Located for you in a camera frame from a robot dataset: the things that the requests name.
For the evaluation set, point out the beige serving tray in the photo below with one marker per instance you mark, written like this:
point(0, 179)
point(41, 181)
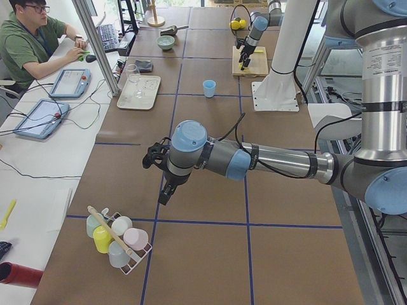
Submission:
point(149, 85)

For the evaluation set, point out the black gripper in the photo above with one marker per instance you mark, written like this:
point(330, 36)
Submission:
point(247, 49)
point(174, 179)

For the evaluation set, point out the green plastic toy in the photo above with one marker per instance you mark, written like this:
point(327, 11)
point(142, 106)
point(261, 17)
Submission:
point(83, 55)

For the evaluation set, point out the yellow lemon half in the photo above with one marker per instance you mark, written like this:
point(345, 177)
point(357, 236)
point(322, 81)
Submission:
point(240, 65)

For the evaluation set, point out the red cylinder bottle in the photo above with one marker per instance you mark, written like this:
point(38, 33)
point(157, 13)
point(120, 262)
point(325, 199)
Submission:
point(18, 275)

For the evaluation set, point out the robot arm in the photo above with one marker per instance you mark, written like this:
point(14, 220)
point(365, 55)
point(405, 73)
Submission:
point(375, 174)
point(259, 23)

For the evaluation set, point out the wooden mug tree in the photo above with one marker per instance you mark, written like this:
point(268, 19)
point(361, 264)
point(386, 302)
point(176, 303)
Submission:
point(155, 20)

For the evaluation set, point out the white cup in rack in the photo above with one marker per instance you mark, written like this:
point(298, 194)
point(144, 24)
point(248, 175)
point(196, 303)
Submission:
point(121, 224)

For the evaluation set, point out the person in green shirt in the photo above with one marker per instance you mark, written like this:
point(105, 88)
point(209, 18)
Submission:
point(28, 40)

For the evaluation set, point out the yellow spatula on desk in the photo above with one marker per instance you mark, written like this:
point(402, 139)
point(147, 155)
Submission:
point(7, 214)

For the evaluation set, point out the dark grey folded cloth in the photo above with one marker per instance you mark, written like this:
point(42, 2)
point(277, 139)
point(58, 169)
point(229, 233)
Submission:
point(144, 66)

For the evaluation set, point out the black computer mouse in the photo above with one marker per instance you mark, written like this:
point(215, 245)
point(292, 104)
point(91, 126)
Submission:
point(90, 58)

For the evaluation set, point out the white wire cup rack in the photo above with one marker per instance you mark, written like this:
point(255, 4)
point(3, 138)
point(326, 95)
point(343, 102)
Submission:
point(106, 220)

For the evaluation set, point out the pink cup in rack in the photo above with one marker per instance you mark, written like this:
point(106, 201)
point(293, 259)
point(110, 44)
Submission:
point(135, 238)

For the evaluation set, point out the light blue plastic cup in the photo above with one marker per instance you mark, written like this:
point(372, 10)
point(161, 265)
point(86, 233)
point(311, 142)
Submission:
point(209, 88)

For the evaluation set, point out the yellow cup in rack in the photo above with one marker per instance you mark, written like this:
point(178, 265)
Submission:
point(102, 239)

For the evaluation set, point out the wooden cutting board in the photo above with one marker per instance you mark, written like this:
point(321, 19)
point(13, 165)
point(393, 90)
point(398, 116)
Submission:
point(258, 65)

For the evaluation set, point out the aluminium frame post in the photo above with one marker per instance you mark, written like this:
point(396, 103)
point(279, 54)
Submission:
point(86, 20)

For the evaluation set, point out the white chair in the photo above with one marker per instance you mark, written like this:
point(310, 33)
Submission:
point(328, 118)

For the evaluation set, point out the black keyboard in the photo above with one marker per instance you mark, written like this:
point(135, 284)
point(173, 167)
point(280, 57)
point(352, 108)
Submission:
point(108, 36)

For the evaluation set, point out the grey cup in rack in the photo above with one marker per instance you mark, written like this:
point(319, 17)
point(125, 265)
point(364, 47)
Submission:
point(117, 256)

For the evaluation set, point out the metal scoop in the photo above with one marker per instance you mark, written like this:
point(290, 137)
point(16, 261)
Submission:
point(172, 30)

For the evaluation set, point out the near blue teach pendant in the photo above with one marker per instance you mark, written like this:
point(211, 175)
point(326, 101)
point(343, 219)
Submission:
point(42, 119)

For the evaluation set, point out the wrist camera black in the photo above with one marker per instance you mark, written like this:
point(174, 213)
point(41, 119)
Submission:
point(157, 154)

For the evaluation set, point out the white camera stand post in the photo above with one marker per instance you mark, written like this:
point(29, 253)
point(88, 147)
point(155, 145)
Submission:
point(277, 91)

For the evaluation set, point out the green cup in rack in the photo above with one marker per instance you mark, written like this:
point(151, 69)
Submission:
point(91, 224)

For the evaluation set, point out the clear wine glass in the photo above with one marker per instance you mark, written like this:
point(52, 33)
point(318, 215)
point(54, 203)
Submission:
point(134, 76)

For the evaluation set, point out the blue teach pendant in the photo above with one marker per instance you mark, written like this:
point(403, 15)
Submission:
point(70, 83)
point(42, 119)

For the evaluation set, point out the far blue teach pendant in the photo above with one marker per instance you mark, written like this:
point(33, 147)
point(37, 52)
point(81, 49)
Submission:
point(70, 83)

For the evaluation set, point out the green ceramic bowl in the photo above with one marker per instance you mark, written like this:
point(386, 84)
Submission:
point(165, 42)

